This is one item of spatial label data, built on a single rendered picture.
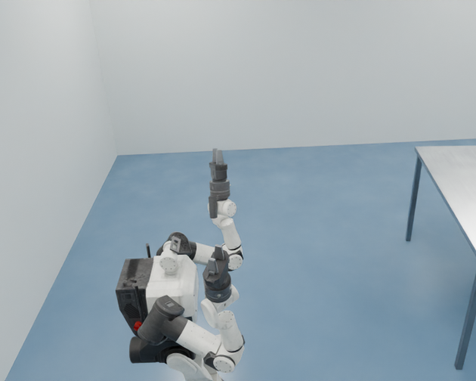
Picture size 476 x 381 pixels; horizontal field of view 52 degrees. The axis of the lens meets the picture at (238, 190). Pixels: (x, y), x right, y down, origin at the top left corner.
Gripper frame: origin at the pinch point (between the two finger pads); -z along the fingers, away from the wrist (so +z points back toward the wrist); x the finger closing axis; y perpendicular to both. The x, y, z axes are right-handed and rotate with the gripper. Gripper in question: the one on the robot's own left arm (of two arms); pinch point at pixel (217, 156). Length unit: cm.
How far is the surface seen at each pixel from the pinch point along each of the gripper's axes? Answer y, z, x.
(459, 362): -155, 152, -12
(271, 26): -180, -83, -330
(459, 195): -183, 54, -47
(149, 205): -17, 96, -300
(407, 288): -176, 137, -88
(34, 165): 83, 27, -211
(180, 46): -84, -68, -373
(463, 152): -233, 36, -95
